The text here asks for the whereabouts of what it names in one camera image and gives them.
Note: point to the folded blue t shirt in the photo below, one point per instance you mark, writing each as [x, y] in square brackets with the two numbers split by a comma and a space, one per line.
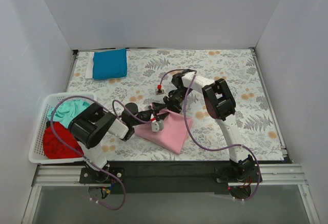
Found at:
[110, 64]

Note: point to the white plastic laundry basket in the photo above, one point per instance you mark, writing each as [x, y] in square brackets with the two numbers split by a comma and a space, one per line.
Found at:
[36, 152]

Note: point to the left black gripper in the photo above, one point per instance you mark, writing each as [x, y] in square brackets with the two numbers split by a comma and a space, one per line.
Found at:
[151, 114]

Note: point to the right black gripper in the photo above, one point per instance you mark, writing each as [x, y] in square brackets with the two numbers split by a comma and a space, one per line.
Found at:
[170, 100]

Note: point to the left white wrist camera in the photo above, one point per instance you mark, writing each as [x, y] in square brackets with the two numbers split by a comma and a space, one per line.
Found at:
[156, 124]

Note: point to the pink t shirt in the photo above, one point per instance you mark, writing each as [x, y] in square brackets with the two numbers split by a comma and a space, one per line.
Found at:
[173, 135]

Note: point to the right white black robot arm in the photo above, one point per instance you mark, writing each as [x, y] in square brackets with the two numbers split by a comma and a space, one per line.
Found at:
[220, 105]

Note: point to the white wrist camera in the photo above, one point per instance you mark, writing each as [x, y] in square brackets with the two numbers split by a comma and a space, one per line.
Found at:
[161, 91]
[156, 124]

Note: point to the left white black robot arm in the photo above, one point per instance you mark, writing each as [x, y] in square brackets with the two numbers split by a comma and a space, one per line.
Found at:
[94, 123]

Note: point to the red t shirt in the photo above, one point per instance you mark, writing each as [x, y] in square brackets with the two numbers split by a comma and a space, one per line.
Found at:
[53, 148]

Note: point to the floral table cloth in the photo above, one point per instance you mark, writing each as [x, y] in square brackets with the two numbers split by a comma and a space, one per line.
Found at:
[148, 68]

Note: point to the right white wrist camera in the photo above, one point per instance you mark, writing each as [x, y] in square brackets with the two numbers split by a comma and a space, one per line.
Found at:
[161, 91]

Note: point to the teal t shirt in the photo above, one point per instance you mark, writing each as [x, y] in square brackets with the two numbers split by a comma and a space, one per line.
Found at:
[68, 110]

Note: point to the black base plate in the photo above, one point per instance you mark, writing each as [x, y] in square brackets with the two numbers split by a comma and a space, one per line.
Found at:
[173, 177]

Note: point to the aluminium frame rail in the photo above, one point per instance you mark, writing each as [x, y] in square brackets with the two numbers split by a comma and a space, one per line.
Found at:
[57, 176]

